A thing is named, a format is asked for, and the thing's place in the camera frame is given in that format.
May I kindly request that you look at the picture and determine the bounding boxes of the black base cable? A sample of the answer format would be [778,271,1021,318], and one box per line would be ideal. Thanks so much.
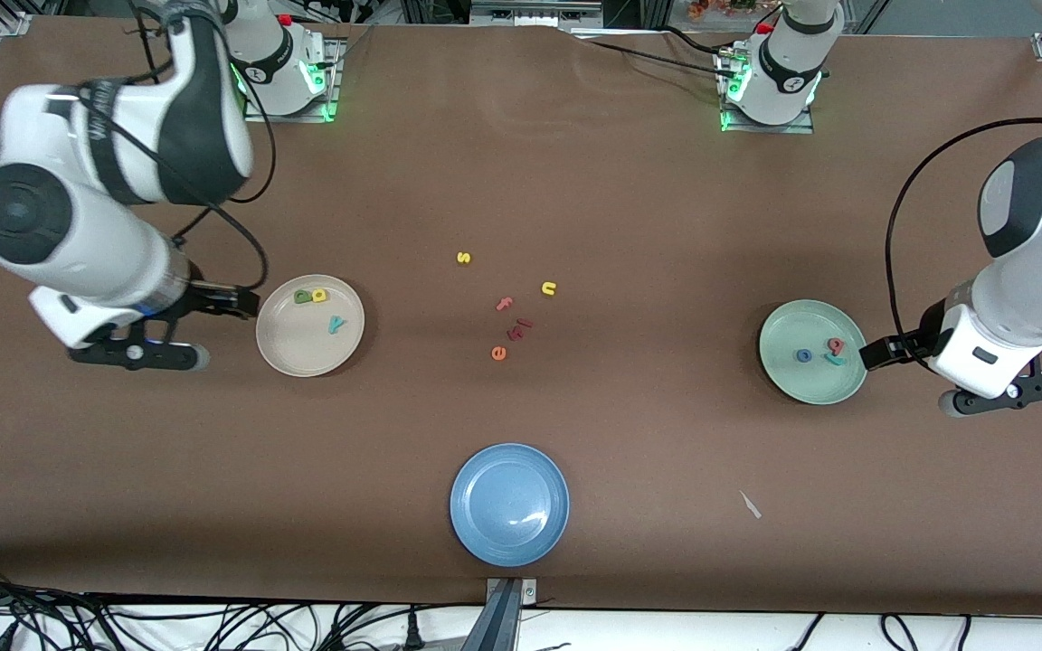
[571,27,739,78]

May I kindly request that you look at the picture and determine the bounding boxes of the green round plate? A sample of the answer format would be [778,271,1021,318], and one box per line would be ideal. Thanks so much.
[758,299,870,405]

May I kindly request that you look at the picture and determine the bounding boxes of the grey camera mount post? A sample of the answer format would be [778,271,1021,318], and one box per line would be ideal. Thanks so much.
[483,577,540,651]

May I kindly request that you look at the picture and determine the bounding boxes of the beige round plate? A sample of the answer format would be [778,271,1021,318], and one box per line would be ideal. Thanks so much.
[255,274,366,378]

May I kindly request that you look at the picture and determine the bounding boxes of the grey background device box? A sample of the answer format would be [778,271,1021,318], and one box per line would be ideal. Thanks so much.
[469,0,605,28]

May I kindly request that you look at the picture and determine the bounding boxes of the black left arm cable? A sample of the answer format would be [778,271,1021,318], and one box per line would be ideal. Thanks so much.
[886,118,1042,349]

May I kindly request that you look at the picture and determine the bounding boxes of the blue round plate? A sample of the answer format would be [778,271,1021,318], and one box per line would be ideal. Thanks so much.
[450,442,571,569]

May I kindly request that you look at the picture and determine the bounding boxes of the orange flowers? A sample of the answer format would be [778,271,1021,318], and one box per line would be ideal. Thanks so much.
[688,0,757,21]

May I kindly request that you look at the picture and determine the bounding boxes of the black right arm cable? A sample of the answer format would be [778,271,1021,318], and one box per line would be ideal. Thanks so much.
[78,0,278,292]

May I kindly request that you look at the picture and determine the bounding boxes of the right arm aluminium base plate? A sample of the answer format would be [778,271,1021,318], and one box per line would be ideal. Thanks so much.
[241,36,346,124]

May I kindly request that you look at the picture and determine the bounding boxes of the left arm aluminium base plate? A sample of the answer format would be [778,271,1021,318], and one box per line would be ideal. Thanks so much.
[720,45,816,135]

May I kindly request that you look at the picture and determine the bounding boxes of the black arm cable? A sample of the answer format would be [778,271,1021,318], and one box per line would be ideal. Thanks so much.
[886,118,1042,349]
[78,0,278,292]

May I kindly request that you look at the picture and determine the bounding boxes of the brown table cover sheet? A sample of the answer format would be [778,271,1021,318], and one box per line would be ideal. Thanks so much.
[0,16,1042,618]

